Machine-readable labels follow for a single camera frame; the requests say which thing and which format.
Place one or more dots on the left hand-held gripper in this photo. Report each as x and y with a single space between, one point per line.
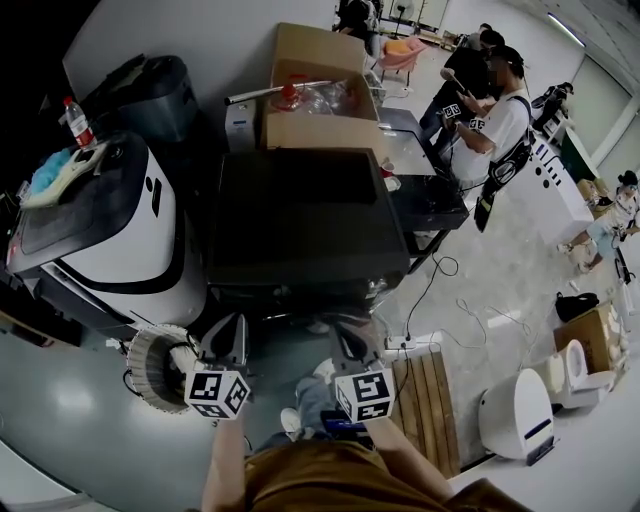
216 392

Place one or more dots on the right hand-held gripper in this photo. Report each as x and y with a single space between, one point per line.
366 395

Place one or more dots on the person's right forearm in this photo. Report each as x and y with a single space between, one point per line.
400 450

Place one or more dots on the person's left forearm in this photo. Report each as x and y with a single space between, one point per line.
223 465

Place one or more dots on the person's white shoe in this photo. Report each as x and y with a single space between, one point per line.
324 370
290 419

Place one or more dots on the white power strip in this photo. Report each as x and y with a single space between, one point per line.
401 343

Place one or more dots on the person's jeans leg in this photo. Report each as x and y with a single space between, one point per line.
314 405

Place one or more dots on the dark blue waist device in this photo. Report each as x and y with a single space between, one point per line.
342 424

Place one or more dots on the wooden pallet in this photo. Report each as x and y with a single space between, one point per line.
425 415

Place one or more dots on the person's brown shirt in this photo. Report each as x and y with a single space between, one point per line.
340 480

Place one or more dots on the white and black appliance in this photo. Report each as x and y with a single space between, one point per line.
120 240

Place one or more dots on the black table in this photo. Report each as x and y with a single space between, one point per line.
425 200

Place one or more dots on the white cup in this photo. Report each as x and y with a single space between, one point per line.
392 182

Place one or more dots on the white rounded appliance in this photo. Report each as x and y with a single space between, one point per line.
515 415

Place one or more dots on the red cup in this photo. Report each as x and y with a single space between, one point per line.
386 167

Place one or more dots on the small white appliance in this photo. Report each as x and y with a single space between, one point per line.
242 127

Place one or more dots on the large cardboard box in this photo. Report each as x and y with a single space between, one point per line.
320 125

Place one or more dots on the black bag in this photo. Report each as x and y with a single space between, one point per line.
577 306

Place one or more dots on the white toilet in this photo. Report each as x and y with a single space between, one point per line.
580 372

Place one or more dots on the brown cardboard box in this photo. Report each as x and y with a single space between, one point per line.
592 337

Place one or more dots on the blue fluffy cloth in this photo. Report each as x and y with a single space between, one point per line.
52 172

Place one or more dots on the metal pipe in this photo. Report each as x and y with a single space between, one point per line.
255 94

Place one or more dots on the clear red cap jug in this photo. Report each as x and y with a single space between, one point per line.
289 95

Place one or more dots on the black glossy appliance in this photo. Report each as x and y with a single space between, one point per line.
150 95

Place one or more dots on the clear red label water bottle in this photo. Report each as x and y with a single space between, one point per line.
80 125

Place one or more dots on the tall white appliance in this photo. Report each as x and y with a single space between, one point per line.
560 185

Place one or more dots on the pink chair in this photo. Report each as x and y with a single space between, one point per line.
400 57

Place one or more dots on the dark green board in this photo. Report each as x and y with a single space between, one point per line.
577 155

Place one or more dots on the standing fan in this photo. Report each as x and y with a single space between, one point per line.
401 15

